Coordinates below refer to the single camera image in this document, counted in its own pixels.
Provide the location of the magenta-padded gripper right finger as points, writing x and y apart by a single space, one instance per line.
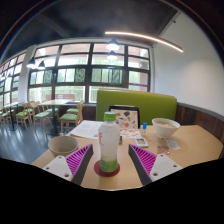
146 160

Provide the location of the black pendant ceiling lamps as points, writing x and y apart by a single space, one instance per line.
112 46

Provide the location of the white printed paper sheets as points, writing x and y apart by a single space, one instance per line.
86 129

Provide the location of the curved linear ceiling light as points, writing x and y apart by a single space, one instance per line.
146 37

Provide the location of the colourful printed paper sheet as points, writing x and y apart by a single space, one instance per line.
130 133

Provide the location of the clear green-capped drink bottle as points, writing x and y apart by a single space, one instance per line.
109 143

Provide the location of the wooden chairs with green seats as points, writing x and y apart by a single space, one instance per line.
36 115

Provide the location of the small white flat device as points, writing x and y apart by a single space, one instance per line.
141 142

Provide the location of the small blue-capped white bottle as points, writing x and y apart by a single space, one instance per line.
144 129

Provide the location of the large black-framed window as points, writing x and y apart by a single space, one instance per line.
88 75

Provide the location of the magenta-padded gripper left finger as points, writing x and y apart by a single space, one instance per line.
77 160

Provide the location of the flat round red coaster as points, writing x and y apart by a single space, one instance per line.
106 173

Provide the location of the white ceramic bowl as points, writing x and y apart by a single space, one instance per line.
165 128

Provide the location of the wooden dining table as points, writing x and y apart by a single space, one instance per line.
55 102

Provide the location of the small brown packet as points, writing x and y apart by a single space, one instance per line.
163 150

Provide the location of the green upholstered bench backrest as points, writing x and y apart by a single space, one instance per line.
153 103

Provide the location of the white paper napkin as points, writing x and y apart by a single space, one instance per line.
173 144

